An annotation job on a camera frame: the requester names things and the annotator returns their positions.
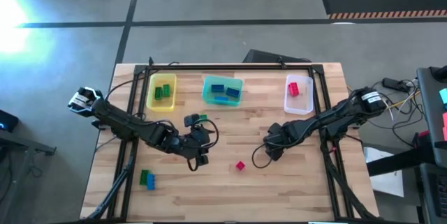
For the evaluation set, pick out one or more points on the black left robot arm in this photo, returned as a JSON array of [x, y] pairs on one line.
[[122, 123]]

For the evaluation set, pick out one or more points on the small red toy block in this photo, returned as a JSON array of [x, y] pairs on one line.
[[240, 165]]

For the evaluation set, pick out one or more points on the cyan sticky note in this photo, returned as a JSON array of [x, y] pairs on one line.
[[443, 96]]

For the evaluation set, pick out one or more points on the black hazard-striped floor mat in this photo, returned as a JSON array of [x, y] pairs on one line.
[[384, 0]]

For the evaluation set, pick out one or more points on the clear plastic bin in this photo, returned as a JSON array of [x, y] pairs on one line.
[[304, 102]]

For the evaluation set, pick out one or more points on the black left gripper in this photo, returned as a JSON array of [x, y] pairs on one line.
[[199, 140]]

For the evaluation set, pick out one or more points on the black aluminium table frame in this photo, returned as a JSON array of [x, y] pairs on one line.
[[227, 67]]

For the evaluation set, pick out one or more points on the teal translucent plastic bin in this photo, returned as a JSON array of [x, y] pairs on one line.
[[209, 98]]

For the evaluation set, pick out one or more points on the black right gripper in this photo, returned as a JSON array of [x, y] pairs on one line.
[[276, 140]]

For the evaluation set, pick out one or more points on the pink sticky note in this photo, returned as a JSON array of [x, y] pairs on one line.
[[445, 126]]

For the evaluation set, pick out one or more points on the black device with blue light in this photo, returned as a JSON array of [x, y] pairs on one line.
[[7, 121]]

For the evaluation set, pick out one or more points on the large red toy block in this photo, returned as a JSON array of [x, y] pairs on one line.
[[293, 89]]

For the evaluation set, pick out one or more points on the red and black clamp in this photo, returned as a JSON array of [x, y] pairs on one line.
[[422, 136]]

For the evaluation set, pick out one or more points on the white paper sheet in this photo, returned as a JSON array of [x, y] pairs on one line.
[[384, 178]]

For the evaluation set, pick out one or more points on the black power adapter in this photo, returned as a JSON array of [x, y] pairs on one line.
[[394, 84]]

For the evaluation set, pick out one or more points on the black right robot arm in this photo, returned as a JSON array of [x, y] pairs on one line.
[[335, 117]]

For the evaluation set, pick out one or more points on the yellow translucent plastic bin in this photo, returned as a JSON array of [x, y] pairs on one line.
[[157, 105]]

